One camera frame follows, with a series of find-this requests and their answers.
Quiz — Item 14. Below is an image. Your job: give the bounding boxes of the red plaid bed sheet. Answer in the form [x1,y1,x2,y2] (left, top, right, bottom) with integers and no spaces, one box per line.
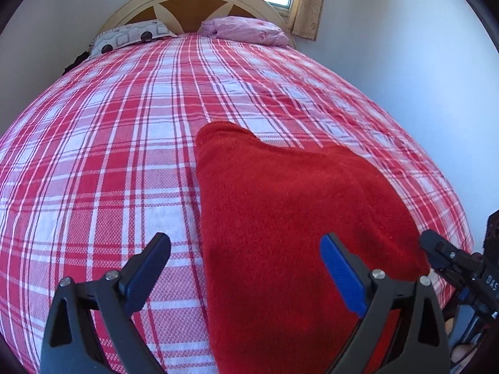
[0,33,474,374]

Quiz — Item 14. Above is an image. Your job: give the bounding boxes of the dark cloth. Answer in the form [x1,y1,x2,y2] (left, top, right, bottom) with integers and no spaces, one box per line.
[61,50,92,75]

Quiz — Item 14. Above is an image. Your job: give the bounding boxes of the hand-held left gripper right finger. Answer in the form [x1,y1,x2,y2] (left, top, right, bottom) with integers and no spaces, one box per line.
[320,233,453,374]

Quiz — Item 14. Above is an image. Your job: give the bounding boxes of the yellow patterned curtain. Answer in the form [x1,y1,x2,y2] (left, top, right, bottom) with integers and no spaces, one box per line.
[290,0,328,41]

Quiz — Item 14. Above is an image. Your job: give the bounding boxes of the red fleece towel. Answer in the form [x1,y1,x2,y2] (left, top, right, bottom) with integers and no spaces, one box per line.
[195,122,431,374]

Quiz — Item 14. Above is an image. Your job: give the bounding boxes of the cream wooden headboard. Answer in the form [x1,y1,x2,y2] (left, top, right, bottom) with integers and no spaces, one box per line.
[95,0,299,49]

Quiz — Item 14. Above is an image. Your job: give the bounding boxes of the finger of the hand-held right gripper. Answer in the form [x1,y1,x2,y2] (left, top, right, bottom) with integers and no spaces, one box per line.
[419,229,486,281]

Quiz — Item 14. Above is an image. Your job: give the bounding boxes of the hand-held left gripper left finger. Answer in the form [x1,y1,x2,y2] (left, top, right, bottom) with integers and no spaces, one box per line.
[41,233,172,374]

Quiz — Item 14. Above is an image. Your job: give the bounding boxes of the white patterned pillow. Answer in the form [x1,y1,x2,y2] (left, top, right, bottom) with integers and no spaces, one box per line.
[88,21,178,59]

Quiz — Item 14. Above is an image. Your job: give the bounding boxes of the pink pillow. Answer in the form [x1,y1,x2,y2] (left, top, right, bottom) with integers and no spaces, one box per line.
[199,16,291,47]

